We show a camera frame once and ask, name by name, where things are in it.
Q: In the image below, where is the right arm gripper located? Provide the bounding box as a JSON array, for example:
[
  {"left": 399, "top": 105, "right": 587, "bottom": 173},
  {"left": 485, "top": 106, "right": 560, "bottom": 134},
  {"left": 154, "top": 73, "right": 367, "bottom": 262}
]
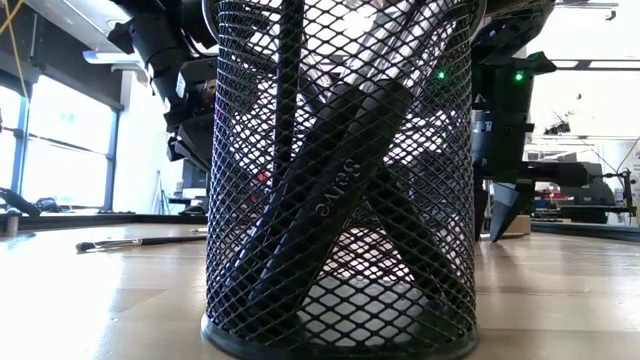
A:
[{"left": 471, "top": 107, "right": 535, "bottom": 244}]

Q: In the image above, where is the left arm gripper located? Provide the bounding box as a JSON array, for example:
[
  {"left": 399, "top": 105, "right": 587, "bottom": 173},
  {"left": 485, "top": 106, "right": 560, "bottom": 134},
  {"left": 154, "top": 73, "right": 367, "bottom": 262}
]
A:
[{"left": 164, "top": 112, "right": 216, "bottom": 175}]

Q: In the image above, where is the thick black makeup brush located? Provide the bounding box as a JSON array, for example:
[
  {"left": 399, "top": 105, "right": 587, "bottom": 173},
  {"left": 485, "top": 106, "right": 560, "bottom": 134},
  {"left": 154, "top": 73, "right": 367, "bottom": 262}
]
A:
[
  {"left": 252, "top": 0, "right": 454, "bottom": 314},
  {"left": 367, "top": 164, "right": 464, "bottom": 331}
]

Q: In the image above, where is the dark background monitor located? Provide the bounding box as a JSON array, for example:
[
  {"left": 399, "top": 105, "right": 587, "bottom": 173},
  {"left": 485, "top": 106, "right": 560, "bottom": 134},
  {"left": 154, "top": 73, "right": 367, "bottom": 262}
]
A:
[{"left": 167, "top": 158, "right": 209, "bottom": 217}]

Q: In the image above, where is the background robot station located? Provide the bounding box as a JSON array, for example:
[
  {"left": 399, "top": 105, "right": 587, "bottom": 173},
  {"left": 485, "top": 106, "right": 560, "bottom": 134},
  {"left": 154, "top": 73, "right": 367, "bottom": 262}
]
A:
[{"left": 532, "top": 160, "right": 639, "bottom": 226}]

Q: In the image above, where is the ceiling light fixture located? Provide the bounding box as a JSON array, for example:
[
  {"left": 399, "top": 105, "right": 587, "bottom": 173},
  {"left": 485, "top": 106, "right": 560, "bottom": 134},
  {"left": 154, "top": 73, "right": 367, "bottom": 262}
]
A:
[{"left": 82, "top": 48, "right": 151, "bottom": 71}]

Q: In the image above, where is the black tube with lettering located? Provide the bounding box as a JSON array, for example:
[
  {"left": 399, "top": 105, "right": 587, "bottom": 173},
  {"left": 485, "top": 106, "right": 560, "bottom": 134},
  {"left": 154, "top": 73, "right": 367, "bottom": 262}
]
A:
[{"left": 219, "top": 82, "right": 361, "bottom": 301}]

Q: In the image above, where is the large window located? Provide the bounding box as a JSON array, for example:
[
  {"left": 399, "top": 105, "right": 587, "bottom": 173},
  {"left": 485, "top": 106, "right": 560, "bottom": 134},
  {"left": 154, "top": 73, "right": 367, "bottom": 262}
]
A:
[{"left": 0, "top": 74, "right": 121, "bottom": 214}]

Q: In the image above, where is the black mesh pencil cup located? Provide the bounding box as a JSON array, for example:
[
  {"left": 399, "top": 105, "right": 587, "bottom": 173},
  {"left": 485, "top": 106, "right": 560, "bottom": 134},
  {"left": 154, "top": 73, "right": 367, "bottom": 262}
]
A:
[{"left": 200, "top": 0, "right": 481, "bottom": 360}]

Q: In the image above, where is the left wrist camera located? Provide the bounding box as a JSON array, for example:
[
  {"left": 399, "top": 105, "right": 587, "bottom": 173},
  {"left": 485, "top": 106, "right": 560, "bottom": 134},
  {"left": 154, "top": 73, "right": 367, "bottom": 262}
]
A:
[{"left": 173, "top": 56, "right": 220, "bottom": 119}]

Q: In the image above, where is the black curved bracket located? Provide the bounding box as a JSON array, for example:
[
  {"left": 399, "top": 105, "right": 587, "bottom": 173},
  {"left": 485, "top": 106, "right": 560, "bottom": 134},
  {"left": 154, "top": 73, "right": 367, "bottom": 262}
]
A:
[{"left": 0, "top": 186, "right": 42, "bottom": 237}]

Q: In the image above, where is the yellow hanging cable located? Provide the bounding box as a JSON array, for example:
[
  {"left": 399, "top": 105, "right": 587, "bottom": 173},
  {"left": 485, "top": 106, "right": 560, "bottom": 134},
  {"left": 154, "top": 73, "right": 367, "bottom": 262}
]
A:
[{"left": 0, "top": 0, "right": 29, "bottom": 101}]

